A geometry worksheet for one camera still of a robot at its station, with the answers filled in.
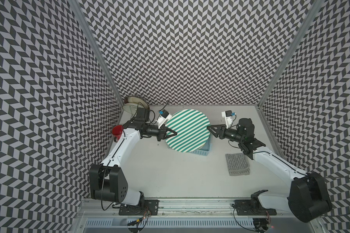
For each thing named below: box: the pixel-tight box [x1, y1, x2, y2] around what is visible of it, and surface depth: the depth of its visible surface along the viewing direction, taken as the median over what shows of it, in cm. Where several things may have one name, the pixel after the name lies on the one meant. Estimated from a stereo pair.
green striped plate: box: [165, 108, 211, 153], surface depth 74 cm
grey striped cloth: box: [225, 152, 250, 177], surface depth 88 cm
